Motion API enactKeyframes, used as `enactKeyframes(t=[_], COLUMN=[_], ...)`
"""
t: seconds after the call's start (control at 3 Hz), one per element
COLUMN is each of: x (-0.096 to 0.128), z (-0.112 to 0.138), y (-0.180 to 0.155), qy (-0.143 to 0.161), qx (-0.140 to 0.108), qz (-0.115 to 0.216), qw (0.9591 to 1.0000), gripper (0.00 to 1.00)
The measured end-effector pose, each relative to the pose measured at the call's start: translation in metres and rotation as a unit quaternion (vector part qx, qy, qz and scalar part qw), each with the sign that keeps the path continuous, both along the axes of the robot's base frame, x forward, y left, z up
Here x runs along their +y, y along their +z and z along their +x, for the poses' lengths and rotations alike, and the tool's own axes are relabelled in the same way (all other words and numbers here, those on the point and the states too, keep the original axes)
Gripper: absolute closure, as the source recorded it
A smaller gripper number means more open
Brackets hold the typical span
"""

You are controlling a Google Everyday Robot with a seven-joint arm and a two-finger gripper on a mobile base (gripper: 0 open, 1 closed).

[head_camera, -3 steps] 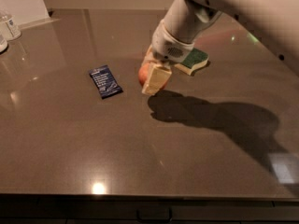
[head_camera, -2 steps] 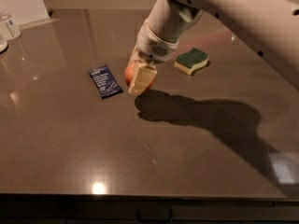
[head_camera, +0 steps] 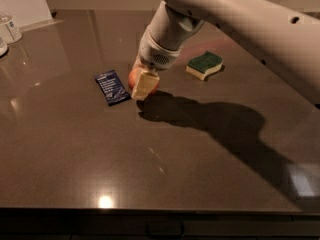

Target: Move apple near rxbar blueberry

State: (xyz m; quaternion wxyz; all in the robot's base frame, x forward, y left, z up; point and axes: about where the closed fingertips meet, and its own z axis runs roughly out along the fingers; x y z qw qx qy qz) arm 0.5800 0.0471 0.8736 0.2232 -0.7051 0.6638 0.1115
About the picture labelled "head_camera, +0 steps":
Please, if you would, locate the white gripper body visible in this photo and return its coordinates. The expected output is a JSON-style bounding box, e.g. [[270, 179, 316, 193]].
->
[[138, 29, 181, 70]]

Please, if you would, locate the green and yellow sponge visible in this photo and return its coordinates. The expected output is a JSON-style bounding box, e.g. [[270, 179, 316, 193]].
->
[[186, 51, 223, 81]]

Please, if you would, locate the red apple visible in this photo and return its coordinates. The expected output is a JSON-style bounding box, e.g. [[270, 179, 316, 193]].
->
[[127, 66, 160, 96]]

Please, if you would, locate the white container at left edge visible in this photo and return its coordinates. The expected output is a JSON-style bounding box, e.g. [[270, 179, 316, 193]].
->
[[0, 37, 8, 57]]

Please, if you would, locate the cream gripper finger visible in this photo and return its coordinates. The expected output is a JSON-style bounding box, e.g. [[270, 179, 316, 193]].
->
[[130, 67, 161, 102], [132, 55, 144, 73]]

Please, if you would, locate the black drawer handle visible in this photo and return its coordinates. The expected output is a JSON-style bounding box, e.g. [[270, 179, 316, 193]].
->
[[145, 222, 185, 240]]

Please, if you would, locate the blue rxbar blueberry wrapper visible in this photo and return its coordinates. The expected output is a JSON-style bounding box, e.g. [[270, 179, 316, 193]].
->
[[95, 70, 131, 106]]

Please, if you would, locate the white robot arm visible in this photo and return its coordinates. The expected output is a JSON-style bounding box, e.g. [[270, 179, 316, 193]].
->
[[132, 0, 320, 106]]

